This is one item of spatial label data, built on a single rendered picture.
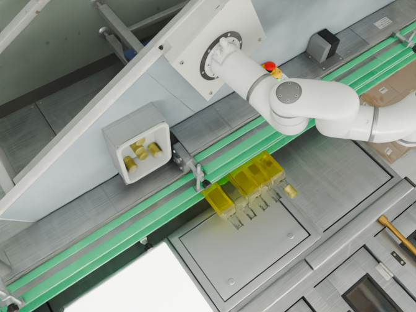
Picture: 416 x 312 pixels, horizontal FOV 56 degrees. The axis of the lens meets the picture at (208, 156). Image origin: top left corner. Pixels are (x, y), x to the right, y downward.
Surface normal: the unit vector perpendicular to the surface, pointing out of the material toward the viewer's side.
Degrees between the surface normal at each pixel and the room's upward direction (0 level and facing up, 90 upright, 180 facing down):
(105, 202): 90
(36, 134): 90
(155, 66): 0
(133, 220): 90
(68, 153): 0
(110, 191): 90
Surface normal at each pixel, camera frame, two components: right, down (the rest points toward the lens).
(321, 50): -0.80, 0.50
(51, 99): 0.04, -0.51
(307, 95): -0.22, -0.29
